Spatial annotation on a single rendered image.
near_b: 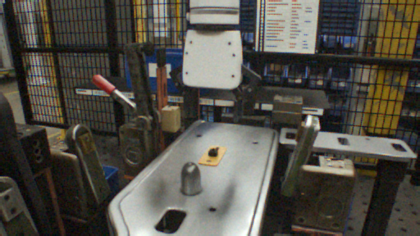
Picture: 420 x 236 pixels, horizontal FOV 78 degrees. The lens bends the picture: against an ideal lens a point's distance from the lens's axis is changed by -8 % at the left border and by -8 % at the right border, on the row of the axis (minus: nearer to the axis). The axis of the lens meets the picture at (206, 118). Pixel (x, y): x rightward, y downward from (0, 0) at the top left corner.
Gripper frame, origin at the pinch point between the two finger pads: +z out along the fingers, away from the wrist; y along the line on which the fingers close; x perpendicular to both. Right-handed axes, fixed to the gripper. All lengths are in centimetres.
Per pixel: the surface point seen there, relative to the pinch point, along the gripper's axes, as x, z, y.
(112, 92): -0.7, -2.5, -21.4
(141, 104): -1.7, -0.8, -14.1
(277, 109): 23.8, 4.9, 10.7
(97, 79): -0.9, -4.9, -25.0
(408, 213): 36, 38, 55
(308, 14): 54, -20, 17
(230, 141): 8.4, 8.9, 1.9
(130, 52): -1.8, -10.8, -15.9
